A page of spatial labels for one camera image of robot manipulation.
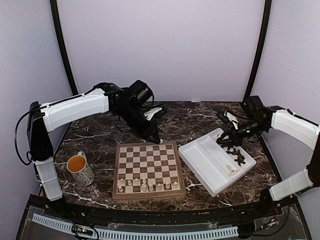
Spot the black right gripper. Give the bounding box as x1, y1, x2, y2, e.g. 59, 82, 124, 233
217, 117, 268, 147

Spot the white chess piece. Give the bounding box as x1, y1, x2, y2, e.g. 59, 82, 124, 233
156, 183, 163, 192
148, 183, 154, 192

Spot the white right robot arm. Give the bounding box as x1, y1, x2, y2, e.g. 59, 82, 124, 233
216, 95, 320, 217

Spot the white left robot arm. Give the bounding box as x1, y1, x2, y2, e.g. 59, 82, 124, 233
21, 80, 165, 218

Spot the pile of dark chess pieces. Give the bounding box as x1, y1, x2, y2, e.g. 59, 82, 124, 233
226, 147, 246, 166

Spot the wooden chess board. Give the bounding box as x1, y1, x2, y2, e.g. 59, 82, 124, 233
112, 141, 186, 201

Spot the pile of white chess pieces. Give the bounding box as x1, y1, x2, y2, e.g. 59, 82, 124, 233
226, 164, 240, 178

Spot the white divided plastic tray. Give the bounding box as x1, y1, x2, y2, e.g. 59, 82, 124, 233
178, 128, 257, 197

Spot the patterned mug with orange liquid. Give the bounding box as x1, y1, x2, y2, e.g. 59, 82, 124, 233
66, 151, 95, 187

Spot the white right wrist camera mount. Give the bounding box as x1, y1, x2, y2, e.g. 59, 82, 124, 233
216, 111, 239, 130

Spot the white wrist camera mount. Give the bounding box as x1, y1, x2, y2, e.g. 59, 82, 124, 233
216, 111, 239, 130
144, 106, 167, 121

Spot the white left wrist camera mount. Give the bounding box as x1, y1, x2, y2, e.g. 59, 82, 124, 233
144, 106, 167, 121

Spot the white slotted cable duct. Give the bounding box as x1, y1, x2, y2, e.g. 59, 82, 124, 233
31, 213, 239, 240

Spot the black front rail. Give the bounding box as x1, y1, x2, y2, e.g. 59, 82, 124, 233
27, 194, 291, 234

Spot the black enclosure frame post right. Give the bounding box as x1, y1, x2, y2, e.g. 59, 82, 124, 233
242, 0, 272, 102

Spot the black enclosure frame post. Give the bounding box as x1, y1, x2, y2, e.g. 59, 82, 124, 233
242, 0, 272, 102
49, 0, 79, 96

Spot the black enclosure frame post left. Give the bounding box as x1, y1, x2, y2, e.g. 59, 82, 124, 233
49, 0, 79, 96

